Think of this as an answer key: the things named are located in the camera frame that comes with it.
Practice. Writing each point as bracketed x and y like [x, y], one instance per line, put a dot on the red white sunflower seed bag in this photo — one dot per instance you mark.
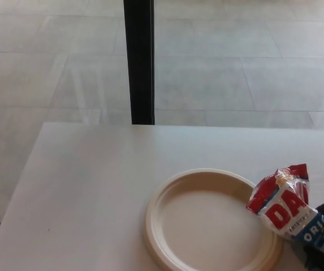
[280, 214]

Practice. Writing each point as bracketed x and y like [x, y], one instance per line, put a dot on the beige round paper plate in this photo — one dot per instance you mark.
[204, 226]

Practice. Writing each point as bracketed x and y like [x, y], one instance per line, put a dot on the black vertical window post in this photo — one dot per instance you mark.
[139, 62]

